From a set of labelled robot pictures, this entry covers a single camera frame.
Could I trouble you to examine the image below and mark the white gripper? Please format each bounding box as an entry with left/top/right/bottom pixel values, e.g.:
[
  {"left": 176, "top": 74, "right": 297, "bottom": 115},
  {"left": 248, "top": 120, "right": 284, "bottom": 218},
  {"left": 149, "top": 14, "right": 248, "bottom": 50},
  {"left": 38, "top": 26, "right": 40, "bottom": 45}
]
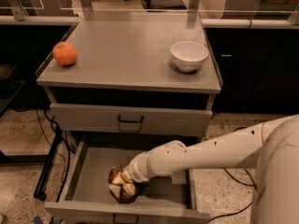
[{"left": 111, "top": 152, "right": 150, "bottom": 196}]

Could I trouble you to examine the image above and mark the brown sea salt chip bag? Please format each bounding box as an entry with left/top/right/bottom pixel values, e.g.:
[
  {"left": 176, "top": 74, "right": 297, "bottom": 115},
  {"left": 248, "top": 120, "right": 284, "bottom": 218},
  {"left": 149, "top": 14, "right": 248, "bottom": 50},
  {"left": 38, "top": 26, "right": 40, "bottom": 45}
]
[{"left": 108, "top": 165, "right": 144, "bottom": 203}]

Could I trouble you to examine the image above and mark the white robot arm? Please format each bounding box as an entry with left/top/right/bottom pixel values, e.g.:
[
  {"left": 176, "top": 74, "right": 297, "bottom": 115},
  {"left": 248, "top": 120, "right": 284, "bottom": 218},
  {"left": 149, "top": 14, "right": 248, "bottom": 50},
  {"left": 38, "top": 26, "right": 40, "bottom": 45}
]
[{"left": 108, "top": 115, "right": 299, "bottom": 224}]

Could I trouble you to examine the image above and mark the open middle drawer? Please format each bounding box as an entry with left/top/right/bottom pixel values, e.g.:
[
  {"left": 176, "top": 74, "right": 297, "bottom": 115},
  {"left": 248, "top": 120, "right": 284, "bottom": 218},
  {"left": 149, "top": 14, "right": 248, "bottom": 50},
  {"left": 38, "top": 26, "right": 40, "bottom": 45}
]
[{"left": 45, "top": 143, "right": 209, "bottom": 224}]

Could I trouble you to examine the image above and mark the closed top drawer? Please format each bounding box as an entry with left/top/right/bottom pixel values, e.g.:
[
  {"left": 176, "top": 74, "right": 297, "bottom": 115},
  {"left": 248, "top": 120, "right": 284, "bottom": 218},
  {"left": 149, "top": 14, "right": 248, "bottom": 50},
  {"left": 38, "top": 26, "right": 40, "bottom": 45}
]
[{"left": 50, "top": 104, "right": 212, "bottom": 136}]

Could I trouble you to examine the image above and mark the grey drawer cabinet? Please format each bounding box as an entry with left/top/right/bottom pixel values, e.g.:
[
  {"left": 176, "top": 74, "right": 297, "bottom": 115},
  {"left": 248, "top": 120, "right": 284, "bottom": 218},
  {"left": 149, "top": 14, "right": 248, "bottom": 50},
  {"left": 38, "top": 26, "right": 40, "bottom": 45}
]
[{"left": 37, "top": 10, "right": 221, "bottom": 149}]

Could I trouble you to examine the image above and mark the black table leg base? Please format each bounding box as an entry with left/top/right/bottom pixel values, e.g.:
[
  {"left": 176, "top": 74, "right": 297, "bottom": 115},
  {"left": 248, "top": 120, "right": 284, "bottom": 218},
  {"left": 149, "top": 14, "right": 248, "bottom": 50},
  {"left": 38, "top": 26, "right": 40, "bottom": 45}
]
[{"left": 34, "top": 126, "right": 62, "bottom": 201}]

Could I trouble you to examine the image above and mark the white bowl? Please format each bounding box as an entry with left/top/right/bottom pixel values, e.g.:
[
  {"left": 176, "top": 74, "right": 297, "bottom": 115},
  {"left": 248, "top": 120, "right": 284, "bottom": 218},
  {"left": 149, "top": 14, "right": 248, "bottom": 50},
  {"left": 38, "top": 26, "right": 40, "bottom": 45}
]
[{"left": 170, "top": 41, "right": 209, "bottom": 72}]

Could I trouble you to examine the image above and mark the orange fruit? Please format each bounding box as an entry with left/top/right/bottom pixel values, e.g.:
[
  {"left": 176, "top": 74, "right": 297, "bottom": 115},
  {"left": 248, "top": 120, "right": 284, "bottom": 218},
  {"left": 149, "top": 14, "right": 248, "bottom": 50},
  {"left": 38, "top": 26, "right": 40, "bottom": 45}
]
[{"left": 52, "top": 42, "right": 77, "bottom": 66}]

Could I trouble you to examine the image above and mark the black middle drawer handle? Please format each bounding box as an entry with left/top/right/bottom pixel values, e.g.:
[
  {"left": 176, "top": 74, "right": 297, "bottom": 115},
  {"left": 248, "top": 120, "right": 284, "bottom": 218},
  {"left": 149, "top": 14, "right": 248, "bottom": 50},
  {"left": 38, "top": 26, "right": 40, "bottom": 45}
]
[{"left": 112, "top": 215, "right": 139, "bottom": 224}]

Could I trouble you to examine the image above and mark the black drawer handle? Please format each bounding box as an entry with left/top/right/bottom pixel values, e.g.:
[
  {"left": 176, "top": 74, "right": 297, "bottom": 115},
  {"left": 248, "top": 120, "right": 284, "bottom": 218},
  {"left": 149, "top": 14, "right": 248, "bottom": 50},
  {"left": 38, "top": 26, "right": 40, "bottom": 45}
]
[
  {"left": 112, "top": 215, "right": 139, "bottom": 224},
  {"left": 118, "top": 115, "right": 144, "bottom": 124}
]

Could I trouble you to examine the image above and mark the black top drawer handle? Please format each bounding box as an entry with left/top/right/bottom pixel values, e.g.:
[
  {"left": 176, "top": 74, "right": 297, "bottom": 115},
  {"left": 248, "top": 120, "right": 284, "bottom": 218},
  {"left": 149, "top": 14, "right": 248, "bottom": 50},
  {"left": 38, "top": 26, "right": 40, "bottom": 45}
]
[{"left": 118, "top": 115, "right": 144, "bottom": 124}]

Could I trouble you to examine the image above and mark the black floor cable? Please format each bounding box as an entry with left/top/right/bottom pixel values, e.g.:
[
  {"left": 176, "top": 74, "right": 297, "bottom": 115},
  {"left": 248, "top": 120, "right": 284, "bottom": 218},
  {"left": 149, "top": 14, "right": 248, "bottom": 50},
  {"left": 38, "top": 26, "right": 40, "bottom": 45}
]
[{"left": 206, "top": 126, "right": 255, "bottom": 224}]

